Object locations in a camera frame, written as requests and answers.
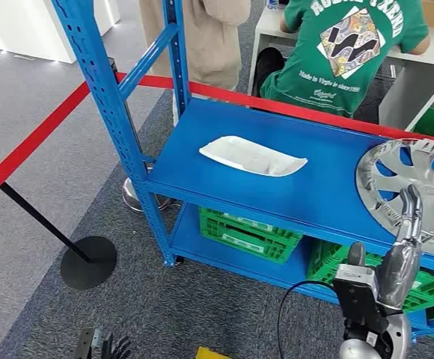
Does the stanchion with black base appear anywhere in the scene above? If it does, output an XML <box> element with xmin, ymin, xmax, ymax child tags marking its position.
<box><xmin>0</xmin><ymin>157</ymin><xmax>117</xmax><ymax>291</ymax></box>

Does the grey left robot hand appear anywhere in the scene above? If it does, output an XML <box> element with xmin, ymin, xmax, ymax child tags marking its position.
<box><xmin>102</xmin><ymin>333</ymin><xmax>132</xmax><ymax>359</ymax></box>

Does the stanchion with chrome base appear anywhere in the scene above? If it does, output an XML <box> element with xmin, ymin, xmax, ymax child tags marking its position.
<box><xmin>108</xmin><ymin>57</ymin><xmax>173</xmax><ymax>215</ymax></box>

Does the silver wheel hubcap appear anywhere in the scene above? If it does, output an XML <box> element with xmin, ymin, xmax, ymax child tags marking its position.
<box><xmin>355</xmin><ymin>138</ymin><xmax>434</xmax><ymax>259</ymax></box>

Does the green plastic crate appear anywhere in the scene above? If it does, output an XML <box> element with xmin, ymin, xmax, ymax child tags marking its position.
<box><xmin>306</xmin><ymin>240</ymin><xmax>434</xmax><ymax>348</ymax></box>
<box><xmin>198</xmin><ymin>206</ymin><xmax>304</xmax><ymax>265</ymax></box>

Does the seated person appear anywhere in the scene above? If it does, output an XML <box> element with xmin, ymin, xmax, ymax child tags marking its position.
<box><xmin>252</xmin><ymin>0</ymin><xmax>431</xmax><ymax>119</ymax></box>

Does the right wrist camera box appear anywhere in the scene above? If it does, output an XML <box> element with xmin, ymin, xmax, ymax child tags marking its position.
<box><xmin>332</xmin><ymin>263</ymin><xmax>390</xmax><ymax>343</ymax></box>

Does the white plastic trim part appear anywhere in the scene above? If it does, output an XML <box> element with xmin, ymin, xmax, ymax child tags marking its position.
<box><xmin>199</xmin><ymin>135</ymin><xmax>308</xmax><ymax>178</ymax></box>

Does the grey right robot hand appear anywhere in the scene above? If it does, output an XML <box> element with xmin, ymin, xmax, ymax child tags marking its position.
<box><xmin>347</xmin><ymin>184</ymin><xmax>424</xmax><ymax>312</ymax></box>

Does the standing person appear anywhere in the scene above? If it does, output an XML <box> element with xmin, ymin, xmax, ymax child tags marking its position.
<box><xmin>139</xmin><ymin>0</ymin><xmax>252</xmax><ymax>127</ymax></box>

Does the red barrier belt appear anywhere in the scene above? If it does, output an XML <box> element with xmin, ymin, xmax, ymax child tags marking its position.
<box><xmin>0</xmin><ymin>82</ymin><xmax>91</xmax><ymax>208</ymax></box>
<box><xmin>116</xmin><ymin>73</ymin><xmax>434</xmax><ymax>152</ymax></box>

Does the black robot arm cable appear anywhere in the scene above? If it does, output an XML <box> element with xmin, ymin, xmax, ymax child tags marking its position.
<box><xmin>276</xmin><ymin>280</ymin><xmax>339</xmax><ymax>359</ymax></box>

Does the white lit partition block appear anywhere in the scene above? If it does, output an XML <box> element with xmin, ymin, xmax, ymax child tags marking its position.
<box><xmin>0</xmin><ymin>0</ymin><xmax>76</xmax><ymax>64</ymax></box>
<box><xmin>93</xmin><ymin>0</ymin><xmax>121</xmax><ymax>25</ymax></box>

